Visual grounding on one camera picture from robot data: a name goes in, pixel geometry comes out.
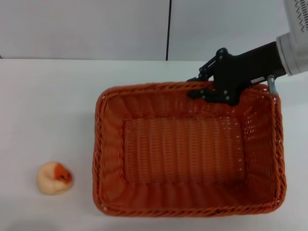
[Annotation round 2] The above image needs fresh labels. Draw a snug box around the peach coloured toy fruit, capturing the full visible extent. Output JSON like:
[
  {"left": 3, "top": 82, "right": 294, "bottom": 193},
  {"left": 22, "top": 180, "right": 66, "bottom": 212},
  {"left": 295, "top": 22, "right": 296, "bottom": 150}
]
[{"left": 36, "top": 161, "right": 74, "bottom": 195}]

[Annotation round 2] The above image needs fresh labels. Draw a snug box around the orange woven rectangular basket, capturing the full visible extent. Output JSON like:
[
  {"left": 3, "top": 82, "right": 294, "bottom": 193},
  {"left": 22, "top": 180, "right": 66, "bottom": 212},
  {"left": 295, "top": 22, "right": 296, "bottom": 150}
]
[{"left": 92, "top": 81, "right": 287, "bottom": 218}]

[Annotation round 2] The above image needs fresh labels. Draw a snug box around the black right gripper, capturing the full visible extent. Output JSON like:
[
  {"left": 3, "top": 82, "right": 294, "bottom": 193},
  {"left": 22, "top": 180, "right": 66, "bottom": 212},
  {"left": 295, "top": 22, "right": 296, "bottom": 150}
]
[{"left": 186, "top": 41, "right": 288, "bottom": 107}]

